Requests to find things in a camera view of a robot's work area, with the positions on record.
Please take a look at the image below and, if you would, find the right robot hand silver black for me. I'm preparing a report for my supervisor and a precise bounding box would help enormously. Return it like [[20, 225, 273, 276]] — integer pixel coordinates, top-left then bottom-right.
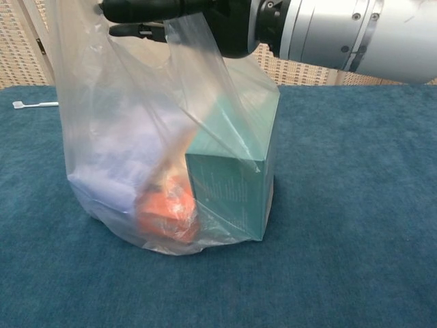
[[97, 0, 262, 59]]

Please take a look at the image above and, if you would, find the clear plastic shopping bag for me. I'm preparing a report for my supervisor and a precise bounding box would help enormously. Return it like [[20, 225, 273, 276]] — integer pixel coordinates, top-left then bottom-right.
[[51, 0, 281, 257]]

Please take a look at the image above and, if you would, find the teal cardboard box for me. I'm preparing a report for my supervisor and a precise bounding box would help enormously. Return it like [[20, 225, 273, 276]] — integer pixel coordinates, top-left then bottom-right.
[[185, 94, 281, 242]]

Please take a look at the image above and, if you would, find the white lavender tissue pack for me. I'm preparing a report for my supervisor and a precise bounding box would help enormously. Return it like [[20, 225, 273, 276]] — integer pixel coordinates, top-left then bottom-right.
[[68, 114, 178, 215]]

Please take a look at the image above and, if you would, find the orange snack package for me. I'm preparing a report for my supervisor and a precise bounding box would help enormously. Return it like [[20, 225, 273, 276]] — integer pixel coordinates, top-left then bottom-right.
[[136, 129, 201, 244]]

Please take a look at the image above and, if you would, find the blue table cloth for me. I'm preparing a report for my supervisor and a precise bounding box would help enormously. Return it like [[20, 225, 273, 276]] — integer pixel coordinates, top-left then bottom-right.
[[0, 81, 437, 328]]

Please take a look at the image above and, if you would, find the woven folding screen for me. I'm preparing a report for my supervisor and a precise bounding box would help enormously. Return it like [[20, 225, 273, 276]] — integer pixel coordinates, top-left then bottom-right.
[[0, 0, 386, 90]]

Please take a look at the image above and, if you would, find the white toothbrush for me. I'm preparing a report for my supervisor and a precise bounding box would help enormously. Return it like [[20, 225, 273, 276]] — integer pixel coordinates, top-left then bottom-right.
[[12, 100, 59, 110]]

